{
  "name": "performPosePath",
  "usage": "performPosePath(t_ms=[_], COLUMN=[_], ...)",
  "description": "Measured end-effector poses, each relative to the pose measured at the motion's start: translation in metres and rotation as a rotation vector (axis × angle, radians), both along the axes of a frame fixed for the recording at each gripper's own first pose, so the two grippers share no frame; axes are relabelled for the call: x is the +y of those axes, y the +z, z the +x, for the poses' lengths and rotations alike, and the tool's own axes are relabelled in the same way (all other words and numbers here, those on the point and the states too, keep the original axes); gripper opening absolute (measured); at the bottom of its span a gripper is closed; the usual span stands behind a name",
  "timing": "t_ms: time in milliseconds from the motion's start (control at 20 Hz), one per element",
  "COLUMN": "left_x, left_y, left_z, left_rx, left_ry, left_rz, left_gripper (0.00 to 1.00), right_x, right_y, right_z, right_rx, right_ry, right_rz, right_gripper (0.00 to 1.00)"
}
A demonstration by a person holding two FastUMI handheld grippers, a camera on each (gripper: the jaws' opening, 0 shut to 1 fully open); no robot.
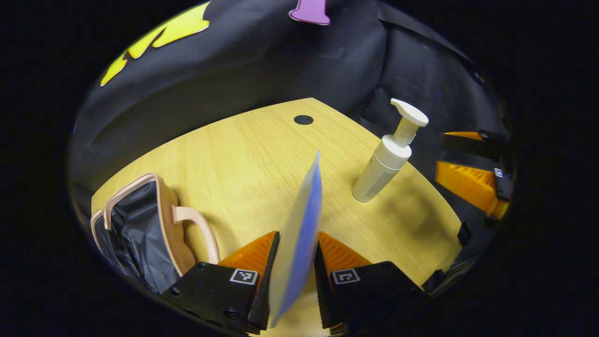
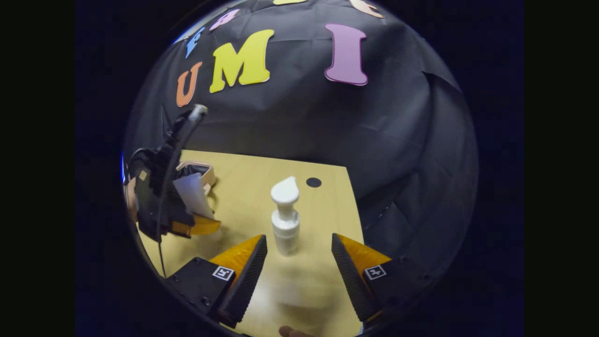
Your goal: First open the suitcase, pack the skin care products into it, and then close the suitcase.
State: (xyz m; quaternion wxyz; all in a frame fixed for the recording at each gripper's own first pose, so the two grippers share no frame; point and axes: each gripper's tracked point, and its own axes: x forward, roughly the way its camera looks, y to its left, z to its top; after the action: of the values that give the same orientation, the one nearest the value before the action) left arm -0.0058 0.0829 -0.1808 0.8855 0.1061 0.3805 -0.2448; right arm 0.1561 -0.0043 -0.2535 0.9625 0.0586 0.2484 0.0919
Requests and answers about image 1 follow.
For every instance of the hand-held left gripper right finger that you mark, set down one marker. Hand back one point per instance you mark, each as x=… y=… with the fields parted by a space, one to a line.
x=322 y=299

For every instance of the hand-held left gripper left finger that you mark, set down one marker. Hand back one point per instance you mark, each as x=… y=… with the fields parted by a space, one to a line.
x=269 y=281

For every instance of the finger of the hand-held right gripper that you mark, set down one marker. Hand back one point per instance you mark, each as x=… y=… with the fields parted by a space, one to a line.
x=468 y=185
x=486 y=140

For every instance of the white skin care tube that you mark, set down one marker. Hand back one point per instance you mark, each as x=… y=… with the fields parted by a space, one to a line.
x=299 y=234

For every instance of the white pump bottle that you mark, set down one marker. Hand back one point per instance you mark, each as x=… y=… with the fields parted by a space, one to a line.
x=381 y=168

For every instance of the pink suitcase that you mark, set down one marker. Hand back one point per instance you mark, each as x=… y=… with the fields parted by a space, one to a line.
x=140 y=234

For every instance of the black backdrop cloth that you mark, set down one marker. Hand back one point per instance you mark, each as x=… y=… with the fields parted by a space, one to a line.
x=262 y=61

